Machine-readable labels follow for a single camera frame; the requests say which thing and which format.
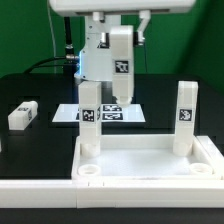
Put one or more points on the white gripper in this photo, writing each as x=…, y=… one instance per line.
x=120, y=7

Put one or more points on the white desk tabletop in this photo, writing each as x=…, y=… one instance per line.
x=149, y=157

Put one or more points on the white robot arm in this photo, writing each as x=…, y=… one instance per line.
x=95, y=61

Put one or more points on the fiducial marker sheet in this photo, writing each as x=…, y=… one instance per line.
x=109, y=113

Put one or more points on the white L-shaped wall fence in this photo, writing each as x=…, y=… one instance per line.
x=117, y=194

